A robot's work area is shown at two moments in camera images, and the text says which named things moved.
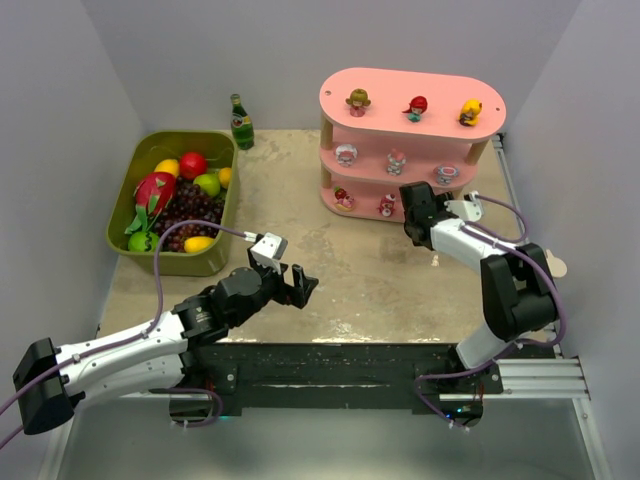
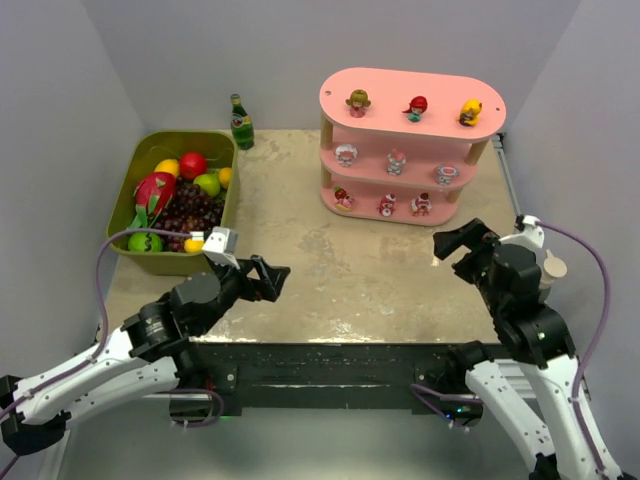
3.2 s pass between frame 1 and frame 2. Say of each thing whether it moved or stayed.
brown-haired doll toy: stayed
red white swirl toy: stayed
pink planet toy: stayed
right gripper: moved
